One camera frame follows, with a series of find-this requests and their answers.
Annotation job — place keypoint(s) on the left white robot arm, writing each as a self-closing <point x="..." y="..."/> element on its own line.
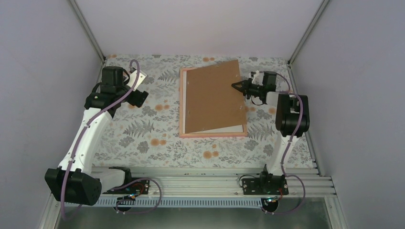
<point x="72" y="181"/>

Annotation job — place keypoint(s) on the right aluminium corner post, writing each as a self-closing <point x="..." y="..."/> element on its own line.
<point x="314" y="21"/>

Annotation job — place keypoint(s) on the pink photo frame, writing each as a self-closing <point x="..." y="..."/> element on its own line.
<point x="212" y="132"/>

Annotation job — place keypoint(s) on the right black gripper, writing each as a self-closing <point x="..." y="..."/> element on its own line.
<point x="244" y="88"/>

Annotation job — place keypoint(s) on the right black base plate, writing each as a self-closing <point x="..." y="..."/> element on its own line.
<point x="253" y="186"/>

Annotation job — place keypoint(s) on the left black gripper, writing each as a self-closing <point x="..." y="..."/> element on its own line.
<point x="138" y="98"/>

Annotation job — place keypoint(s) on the grey slotted cable duct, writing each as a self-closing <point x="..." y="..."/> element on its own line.
<point x="172" y="202"/>

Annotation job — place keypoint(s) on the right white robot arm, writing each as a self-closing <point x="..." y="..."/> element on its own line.
<point x="292" y="121"/>

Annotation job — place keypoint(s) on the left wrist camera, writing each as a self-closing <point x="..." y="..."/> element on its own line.
<point x="136" y="79"/>

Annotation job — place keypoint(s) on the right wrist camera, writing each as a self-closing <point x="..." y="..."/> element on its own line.
<point x="256" y="77"/>

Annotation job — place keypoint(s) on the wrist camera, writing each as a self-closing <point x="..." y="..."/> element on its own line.
<point x="136" y="79"/>
<point x="256" y="77"/>

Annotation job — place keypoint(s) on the aluminium corner post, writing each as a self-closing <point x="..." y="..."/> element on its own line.
<point x="314" y="21"/>
<point x="79" y="14"/>

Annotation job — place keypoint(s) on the sunset photo print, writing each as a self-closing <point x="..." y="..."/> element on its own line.
<point x="221" y="129"/>

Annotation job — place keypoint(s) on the aluminium rail base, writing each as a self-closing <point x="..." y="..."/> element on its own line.
<point x="315" y="207"/>

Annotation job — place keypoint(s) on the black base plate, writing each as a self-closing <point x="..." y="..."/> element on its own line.
<point x="137" y="188"/>
<point x="253" y="186"/>

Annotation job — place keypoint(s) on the left aluminium corner post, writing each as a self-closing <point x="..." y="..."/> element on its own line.
<point x="79" y="14"/>

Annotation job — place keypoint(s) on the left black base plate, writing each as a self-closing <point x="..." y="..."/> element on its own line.
<point x="137" y="188"/>

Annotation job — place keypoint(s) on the brown cardboard backing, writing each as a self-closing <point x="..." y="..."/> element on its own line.
<point x="209" y="105"/>

